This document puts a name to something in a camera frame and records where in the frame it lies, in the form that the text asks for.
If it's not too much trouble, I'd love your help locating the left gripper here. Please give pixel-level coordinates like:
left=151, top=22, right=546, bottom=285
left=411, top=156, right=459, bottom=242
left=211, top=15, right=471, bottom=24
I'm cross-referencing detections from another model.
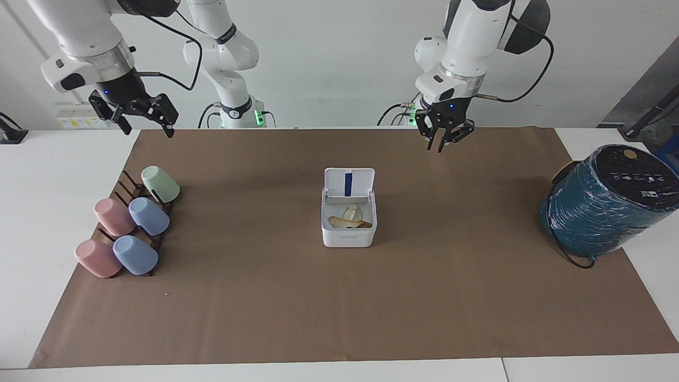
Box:
left=415, top=97, right=475, bottom=154

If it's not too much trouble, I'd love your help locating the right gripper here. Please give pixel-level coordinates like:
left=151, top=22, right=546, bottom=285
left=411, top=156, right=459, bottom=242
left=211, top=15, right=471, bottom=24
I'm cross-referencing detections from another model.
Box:
left=88, top=70, right=179, bottom=138

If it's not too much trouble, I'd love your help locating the white trash can with lid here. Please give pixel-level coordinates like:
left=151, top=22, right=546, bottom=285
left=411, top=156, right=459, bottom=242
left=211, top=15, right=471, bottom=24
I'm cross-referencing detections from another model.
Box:
left=320, top=168, right=379, bottom=249

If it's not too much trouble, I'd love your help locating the white power strip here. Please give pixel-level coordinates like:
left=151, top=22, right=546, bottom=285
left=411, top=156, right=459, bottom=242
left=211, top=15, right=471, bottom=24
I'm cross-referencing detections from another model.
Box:
left=55, top=104, right=110, bottom=130

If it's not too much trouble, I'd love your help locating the brown wooden cup rack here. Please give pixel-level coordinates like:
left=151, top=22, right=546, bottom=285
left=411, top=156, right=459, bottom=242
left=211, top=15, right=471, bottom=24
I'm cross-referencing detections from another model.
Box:
left=94, top=170, right=177, bottom=277

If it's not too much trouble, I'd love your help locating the green plastic cup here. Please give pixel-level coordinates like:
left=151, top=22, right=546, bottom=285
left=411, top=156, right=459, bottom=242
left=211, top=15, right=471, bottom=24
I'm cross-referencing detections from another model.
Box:
left=141, top=166, right=181, bottom=204

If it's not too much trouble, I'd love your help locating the blue plastic cup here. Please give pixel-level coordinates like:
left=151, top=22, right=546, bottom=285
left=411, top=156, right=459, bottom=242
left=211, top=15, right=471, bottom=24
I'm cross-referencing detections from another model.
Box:
left=128, top=197, right=171, bottom=237
left=112, top=235, right=159, bottom=276

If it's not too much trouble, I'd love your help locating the pink plastic cup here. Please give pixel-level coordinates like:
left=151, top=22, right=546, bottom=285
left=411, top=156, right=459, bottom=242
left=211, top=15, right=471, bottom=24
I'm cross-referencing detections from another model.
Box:
left=93, top=198, right=136, bottom=238
left=74, top=239, right=123, bottom=279

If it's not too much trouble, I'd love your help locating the black stand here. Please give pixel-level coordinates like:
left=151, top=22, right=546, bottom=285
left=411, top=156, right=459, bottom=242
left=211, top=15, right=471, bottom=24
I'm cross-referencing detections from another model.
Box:
left=0, top=112, right=29, bottom=144
left=617, top=88, right=679, bottom=140

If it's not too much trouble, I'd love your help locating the banana peel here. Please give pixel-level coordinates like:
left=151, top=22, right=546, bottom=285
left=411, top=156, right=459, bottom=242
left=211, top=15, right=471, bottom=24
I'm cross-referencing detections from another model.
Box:
left=329, top=204, right=373, bottom=230

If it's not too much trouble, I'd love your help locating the teal wrapped cylindrical appliance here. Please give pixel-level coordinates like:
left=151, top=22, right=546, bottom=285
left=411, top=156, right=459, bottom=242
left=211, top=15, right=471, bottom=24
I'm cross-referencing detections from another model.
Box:
left=539, top=143, right=679, bottom=259

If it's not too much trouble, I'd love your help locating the blue object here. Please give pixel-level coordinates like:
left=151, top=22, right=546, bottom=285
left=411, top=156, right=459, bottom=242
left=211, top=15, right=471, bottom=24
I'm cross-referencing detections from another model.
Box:
left=654, top=139, right=679, bottom=177

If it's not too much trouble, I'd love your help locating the black cable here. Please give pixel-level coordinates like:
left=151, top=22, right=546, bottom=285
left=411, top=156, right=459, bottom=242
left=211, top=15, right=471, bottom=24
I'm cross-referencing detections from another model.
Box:
left=376, top=102, right=415, bottom=127
left=475, top=13, right=555, bottom=103
left=119, top=3, right=204, bottom=91
left=197, top=102, right=221, bottom=129

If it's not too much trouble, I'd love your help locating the black appliance power cord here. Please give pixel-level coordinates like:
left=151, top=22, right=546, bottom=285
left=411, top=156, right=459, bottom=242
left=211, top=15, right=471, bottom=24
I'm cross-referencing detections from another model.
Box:
left=545, top=220, right=598, bottom=270

